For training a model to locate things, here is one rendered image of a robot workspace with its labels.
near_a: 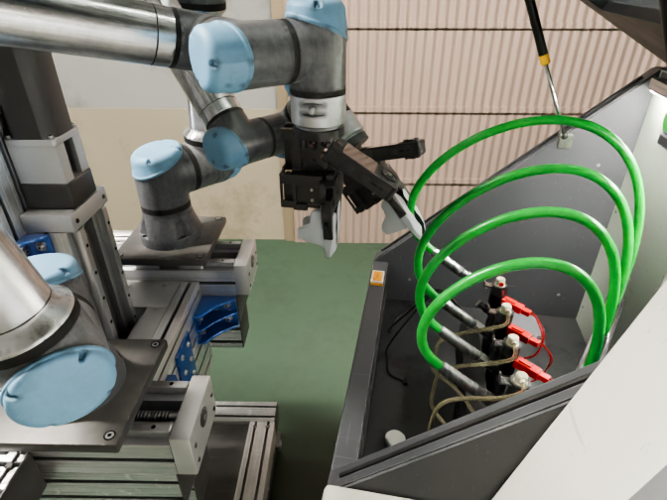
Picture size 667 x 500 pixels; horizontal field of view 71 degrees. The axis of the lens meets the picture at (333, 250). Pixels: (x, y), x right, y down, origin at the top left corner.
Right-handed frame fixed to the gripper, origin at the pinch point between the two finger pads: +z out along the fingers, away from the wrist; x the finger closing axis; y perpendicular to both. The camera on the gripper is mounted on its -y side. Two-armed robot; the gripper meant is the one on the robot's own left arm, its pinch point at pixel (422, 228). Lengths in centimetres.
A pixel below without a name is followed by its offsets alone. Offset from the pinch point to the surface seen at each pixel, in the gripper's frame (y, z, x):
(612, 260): -22.6, 16.3, 11.6
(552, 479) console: -6.7, 27.4, 33.7
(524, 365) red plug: -4.3, 25.3, 10.6
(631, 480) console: -16, 24, 42
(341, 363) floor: 104, 42, -104
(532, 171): -20.6, 1.0, 8.1
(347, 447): 24.6, 21.8, 20.9
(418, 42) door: 3, -72, -195
